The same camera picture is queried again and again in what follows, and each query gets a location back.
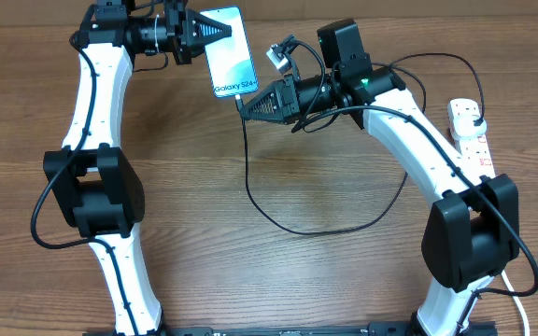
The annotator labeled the Samsung Galaxy smartphone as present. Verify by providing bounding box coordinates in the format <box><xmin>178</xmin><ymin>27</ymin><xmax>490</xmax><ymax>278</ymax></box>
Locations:
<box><xmin>201</xmin><ymin>6</ymin><xmax>259</xmax><ymax>98</ymax></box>

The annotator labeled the white power strip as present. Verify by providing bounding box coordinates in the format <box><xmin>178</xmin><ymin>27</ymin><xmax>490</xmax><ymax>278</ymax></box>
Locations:
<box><xmin>447</xmin><ymin>98</ymin><xmax>496</xmax><ymax>178</ymax></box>

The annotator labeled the white charger plug adapter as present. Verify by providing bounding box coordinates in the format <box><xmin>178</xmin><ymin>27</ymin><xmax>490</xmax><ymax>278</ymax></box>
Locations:
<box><xmin>450</xmin><ymin>116</ymin><xmax>488</xmax><ymax>141</ymax></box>

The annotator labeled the black USB charging cable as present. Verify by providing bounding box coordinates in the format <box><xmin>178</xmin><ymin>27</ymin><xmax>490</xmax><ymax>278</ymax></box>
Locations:
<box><xmin>234</xmin><ymin>52</ymin><xmax>486</xmax><ymax>236</ymax></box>

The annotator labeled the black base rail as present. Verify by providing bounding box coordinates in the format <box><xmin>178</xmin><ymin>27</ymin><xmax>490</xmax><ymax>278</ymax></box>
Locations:
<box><xmin>81</xmin><ymin>320</ymin><xmax>499</xmax><ymax>336</ymax></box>

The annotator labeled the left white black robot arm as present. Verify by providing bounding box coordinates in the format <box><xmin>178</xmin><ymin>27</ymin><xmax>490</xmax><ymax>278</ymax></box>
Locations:
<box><xmin>30</xmin><ymin>1</ymin><xmax>233</xmax><ymax>335</ymax></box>

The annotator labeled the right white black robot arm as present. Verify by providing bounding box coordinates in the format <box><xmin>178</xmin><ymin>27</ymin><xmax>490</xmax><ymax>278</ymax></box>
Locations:
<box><xmin>236</xmin><ymin>19</ymin><xmax>523</xmax><ymax>335</ymax></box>

